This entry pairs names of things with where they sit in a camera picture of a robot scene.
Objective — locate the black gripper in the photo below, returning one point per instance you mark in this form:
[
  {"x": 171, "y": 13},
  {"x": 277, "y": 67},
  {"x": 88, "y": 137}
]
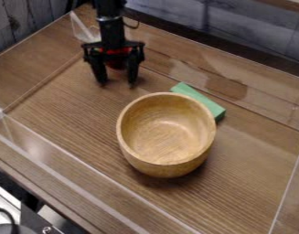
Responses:
[{"x": 97, "y": 57}]

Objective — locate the red plush fruit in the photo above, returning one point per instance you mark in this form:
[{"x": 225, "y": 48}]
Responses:
[{"x": 117, "y": 57}]

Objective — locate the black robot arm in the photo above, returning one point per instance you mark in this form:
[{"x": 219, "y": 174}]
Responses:
[{"x": 111, "y": 24}]

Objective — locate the wooden bowl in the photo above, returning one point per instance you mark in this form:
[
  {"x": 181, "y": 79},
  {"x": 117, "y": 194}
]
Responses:
[{"x": 166, "y": 132}]

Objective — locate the green rectangular block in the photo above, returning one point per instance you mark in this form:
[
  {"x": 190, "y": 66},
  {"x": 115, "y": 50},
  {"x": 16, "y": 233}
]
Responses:
[{"x": 185, "y": 89}]

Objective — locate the black metal bracket with screw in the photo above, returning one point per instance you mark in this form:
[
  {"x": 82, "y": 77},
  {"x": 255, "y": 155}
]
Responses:
[{"x": 47, "y": 221}]

